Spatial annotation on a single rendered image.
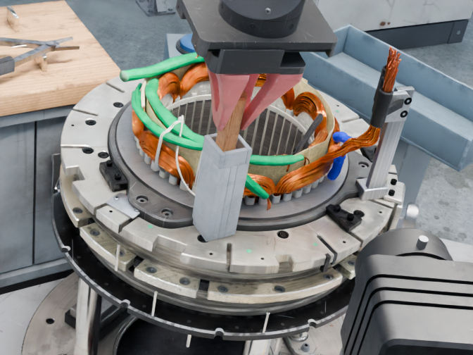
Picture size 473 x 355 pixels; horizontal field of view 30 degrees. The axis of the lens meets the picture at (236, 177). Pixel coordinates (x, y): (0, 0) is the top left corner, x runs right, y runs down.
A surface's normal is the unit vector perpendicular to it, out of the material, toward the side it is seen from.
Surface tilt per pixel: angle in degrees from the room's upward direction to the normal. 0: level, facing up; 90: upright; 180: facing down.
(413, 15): 90
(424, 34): 90
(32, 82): 0
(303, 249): 0
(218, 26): 6
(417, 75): 90
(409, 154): 90
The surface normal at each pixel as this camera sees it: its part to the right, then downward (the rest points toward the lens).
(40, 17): 0.15, -0.79
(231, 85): 0.20, 0.90
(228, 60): 0.29, 0.68
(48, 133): 0.49, 0.58
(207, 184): -0.86, 0.19
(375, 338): -0.99, -0.10
